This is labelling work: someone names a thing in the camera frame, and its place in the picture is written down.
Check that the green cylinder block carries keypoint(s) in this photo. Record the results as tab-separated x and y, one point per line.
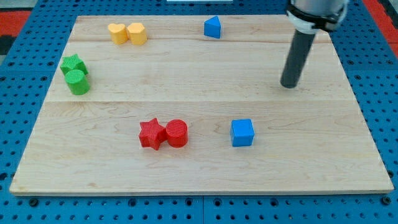
77	82

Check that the red cylinder block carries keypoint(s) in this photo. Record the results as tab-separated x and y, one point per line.
177	133

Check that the blue cube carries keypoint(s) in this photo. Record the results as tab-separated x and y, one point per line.
241	132

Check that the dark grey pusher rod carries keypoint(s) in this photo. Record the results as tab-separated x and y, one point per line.
294	64

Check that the blue triangle block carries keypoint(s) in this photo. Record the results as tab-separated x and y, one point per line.
212	27

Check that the yellow hexagon block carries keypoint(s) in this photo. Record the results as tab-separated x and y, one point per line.
137	33

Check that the yellow heart block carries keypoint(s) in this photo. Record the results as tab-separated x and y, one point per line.
118	33

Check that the green star block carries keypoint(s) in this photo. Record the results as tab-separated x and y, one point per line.
73	62

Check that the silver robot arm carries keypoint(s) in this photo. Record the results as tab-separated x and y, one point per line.
309	16

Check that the red star block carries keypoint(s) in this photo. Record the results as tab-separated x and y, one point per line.
152	134

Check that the wooden board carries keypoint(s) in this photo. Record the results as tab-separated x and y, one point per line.
310	140

